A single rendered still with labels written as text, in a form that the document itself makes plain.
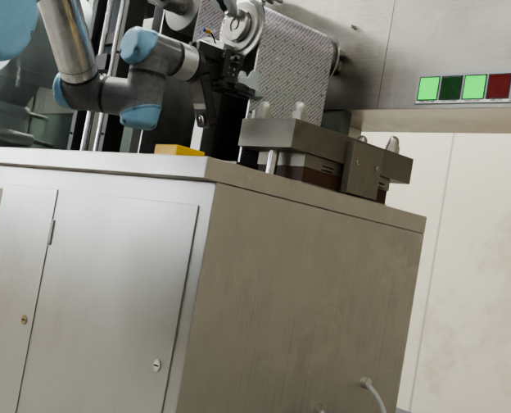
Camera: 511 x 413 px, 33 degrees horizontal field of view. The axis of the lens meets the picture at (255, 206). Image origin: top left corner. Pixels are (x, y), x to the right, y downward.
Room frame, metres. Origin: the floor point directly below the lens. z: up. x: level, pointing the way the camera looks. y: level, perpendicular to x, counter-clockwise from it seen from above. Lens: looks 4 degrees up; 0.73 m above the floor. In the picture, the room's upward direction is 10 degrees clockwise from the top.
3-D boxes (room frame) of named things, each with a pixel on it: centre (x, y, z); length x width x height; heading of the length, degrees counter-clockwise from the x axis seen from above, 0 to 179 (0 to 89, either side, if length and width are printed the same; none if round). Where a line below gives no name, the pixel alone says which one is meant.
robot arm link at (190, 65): (1.77, 0.20, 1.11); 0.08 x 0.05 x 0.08; 43
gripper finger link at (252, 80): (1.88, 0.05, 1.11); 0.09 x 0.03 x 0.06; 132
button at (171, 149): (1.67, 0.16, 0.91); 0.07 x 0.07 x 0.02; 43
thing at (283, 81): (1.99, -0.03, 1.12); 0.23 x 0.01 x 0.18; 133
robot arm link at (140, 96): (1.72, 0.27, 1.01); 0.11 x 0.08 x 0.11; 76
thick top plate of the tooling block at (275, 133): (1.92, -0.14, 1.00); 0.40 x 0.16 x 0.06; 133
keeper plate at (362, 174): (1.87, -0.22, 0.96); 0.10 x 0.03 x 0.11; 133
